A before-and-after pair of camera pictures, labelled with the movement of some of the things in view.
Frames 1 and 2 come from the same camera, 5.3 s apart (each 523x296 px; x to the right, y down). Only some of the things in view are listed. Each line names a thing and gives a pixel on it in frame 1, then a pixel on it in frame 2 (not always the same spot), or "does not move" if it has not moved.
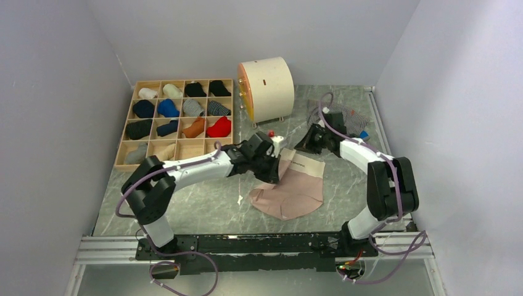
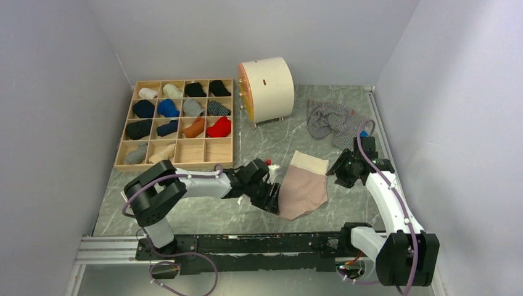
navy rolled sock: (144, 108) does not move
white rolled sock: (147, 93) does not move
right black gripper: (306, 143) -> (337, 168)
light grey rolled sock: (136, 156) does not move
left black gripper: (272, 175) -> (269, 203)
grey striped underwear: (354, 121) does not move
